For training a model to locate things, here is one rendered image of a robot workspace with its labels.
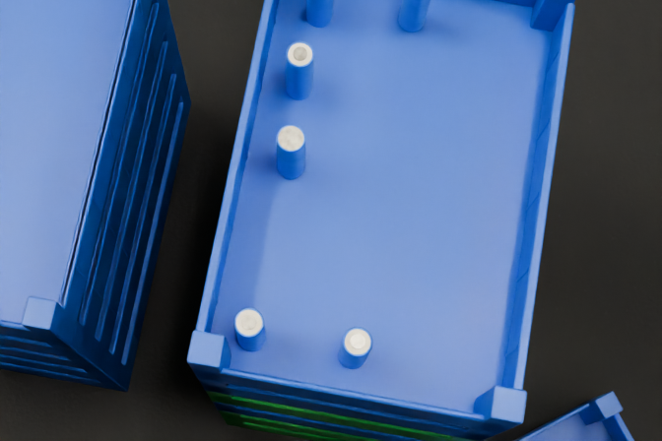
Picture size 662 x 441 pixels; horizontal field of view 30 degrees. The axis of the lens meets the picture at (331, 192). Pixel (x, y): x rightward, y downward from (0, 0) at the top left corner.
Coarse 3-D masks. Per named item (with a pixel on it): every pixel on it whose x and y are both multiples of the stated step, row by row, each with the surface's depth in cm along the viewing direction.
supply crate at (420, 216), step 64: (384, 0) 87; (448, 0) 87; (512, 0) 86; (256, 64) 80; (320, 64) 85; (384, 64) 85; (448, 64) 86; (512, 64) 86; (256, 128) 84; (320, 128) 84; (384, 128) 84; (448, 128) 84; (512, 128) 84; (256, 192) 83; (320, 192) 83; (384, 192) 83; (448, 192) 83; (512, 192) 83; (256, 256) 82; (320, 256) 82; (384, 256) 82; (448, 256) 82; (512, 256) 82; (320, 320) 81; (384, 320) 81; (448, 320) 81; (512, 320) 81; (256, 384) 77; (320, 384) 80; (384, 384) 80; (448, 384) 80; (512, 384) 75
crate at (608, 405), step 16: (592, 400) 115; (608, 400) 112; (560, 416) 116; (576, 416) 119; (592, 416) 115; (608, 416) 112; (528, 432) 119; (544, 432) 119; (560, 432) 119; (576, 432) 119; (592, 432) 119; (608, 432) 119; (624, 432) 114
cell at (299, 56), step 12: (288, 48) 79; (300, 48) 78; (312, 48) 79; (288, 60) 78; (300, 60) 78; (312, 60) 79; (288, 72) 80; (300, 72) 79; (312, 72) 81; (288, 84) 83; (300, 84) 81; (312, 84) 84; (300, 96) 84
